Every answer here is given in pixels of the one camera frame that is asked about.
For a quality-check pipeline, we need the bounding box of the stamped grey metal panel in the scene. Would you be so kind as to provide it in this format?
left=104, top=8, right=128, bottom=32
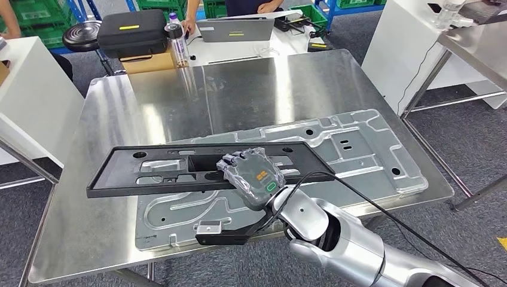
left=135, top=109, right=429, bottom=252

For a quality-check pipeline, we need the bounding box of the stainless steel table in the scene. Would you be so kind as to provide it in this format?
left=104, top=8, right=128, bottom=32
left=0, top=138, right=60, bottom=191
left=400, top=20, right=507, bottom=212

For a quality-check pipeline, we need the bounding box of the flat brown cardboard box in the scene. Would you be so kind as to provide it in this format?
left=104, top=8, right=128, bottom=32
left=120, top=49, right=178, bottom=75

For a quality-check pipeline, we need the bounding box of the stainless steel workbench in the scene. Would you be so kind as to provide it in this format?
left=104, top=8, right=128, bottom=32
left=17, top=48, right=455, bottom=287

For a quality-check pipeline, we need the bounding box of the green plastic crate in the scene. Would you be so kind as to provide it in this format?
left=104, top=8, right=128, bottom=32
left=290, top=4, right=329, bottom=29
left=337, top=0, right=387, bottom=10
left=136, top=0, right=188, bottom=23
left=203, top=0, right=228, bottom=19
left=0, top=0, right=78, bottom=49

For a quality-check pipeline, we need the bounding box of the black hard case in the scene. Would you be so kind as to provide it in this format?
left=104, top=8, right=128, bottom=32
left=97, top=10, right=169, bottom=60

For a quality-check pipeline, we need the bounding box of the grey laptop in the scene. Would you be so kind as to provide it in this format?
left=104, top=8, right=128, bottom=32
left=196, top=17, right=276, bottom=44

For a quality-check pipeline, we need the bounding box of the black plastic frame part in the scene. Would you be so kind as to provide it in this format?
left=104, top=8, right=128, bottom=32
left=86, top=141, right=337, bottom=199

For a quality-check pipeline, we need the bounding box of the white cabinet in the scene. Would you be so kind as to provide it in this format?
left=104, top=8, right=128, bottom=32
left=361, top=0, right=507, bottom=117
left=0, top=36, right=85, bottom=169

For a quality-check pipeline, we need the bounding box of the black box yellow label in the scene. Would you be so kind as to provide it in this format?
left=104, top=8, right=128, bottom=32
left=307, top=41, right=334, bottom=53

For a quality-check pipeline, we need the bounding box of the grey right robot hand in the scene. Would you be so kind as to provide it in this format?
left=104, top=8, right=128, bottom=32
left=215, top=147, right=287, bottom=212

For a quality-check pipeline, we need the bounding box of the clear purple water bottle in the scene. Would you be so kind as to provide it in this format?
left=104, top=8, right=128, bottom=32
left=165, top=11, right=190, bottom=69

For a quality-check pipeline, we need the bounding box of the black round stool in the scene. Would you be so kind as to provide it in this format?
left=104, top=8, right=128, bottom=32
left=62, top=20, right=115, bottom=76

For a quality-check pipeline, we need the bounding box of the person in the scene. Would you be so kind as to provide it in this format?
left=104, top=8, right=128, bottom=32
left=182, top=0, right=286, bottom=37
left=0, top=0, right=23, bottom=41

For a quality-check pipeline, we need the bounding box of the white desk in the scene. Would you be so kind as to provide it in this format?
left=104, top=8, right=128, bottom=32
left=184, top=10, right=329, bottom=68

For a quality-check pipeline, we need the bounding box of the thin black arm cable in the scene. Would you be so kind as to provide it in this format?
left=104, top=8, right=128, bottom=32
left=273, top=170, right=507, bottom=287

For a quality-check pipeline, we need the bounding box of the black device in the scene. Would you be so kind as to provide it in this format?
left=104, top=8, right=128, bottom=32
left=273, top=15, right=317, bottom=38

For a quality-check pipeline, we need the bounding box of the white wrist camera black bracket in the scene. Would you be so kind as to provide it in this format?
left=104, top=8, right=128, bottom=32
left=195, top=210, right=278, bottom=246

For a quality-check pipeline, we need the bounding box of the coiled white cable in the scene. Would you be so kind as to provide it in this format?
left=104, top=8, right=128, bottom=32
left=253, top=47, right=281, bottom=59

